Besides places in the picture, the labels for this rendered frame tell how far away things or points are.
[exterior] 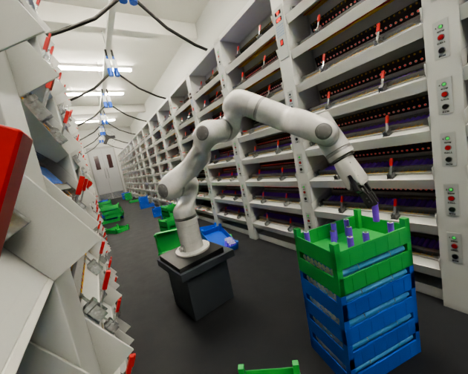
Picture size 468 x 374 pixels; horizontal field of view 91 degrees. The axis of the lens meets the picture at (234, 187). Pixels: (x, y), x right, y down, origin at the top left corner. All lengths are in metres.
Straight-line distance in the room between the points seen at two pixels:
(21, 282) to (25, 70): 0.24
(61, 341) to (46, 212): 0.12
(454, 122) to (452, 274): 0.59
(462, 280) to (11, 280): 1.30
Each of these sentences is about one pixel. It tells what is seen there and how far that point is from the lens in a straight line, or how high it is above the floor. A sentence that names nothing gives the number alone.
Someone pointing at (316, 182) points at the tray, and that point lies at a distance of 1.45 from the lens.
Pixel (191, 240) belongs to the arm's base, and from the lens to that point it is 1.25.
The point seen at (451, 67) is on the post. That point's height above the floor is 0.93.
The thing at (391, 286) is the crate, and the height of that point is 0.28.
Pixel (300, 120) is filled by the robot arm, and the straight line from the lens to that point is 0.75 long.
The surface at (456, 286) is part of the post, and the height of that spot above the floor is 0.11.
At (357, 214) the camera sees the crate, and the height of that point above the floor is 0.46.
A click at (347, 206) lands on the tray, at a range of 1.47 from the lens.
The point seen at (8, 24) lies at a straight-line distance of 0.29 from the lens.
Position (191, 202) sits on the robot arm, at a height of 0.57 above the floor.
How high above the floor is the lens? 0.77
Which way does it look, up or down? 7 degrees down
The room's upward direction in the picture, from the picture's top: 11 degrees counter-clockwise
